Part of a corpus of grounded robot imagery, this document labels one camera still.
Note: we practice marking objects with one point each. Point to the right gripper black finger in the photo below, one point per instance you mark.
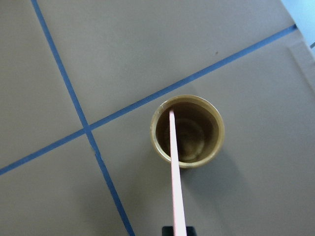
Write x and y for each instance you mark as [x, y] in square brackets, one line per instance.
[168, 231]

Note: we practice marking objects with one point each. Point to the tan bamboo cup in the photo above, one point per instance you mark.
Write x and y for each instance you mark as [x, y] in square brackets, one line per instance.
[199, 126]

